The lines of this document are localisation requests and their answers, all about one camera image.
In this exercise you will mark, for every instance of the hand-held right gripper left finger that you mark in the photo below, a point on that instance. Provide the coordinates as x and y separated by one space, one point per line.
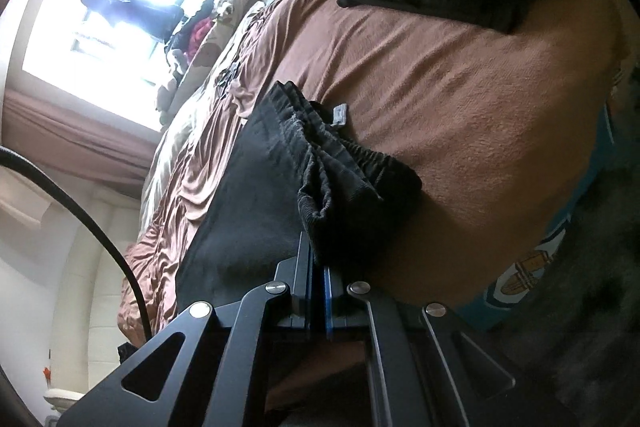
305 292

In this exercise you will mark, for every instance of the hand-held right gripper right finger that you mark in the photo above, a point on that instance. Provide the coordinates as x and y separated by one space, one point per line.
332 302

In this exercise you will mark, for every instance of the black pants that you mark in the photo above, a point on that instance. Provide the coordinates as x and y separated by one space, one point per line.
260 207

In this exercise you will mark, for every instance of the beige pillow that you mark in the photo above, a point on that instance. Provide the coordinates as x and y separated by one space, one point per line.
165 167

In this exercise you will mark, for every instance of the blue printed sheet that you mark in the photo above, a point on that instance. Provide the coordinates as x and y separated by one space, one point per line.
540 257

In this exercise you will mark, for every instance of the brown bedsheet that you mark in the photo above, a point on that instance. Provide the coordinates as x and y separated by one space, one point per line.
475 107

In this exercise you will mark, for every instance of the pink window curtain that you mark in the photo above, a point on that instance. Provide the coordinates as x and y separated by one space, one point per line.
75 142

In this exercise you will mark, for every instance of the pile of clothes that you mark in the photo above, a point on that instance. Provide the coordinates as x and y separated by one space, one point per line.
200 32

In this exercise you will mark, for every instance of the dark hanging garment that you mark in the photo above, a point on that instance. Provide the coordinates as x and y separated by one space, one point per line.
125 9

